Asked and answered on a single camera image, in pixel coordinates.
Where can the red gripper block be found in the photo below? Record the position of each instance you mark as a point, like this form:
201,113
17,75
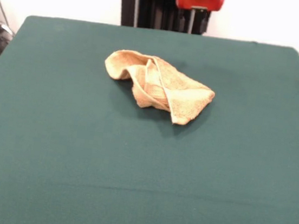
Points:
198,0

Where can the tan terry towel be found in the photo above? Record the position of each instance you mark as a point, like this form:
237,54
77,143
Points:
179,93

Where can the dark green tablecloth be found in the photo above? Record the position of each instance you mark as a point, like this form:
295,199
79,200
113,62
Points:
79,150

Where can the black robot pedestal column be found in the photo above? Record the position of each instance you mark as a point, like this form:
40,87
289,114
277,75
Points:
151,5

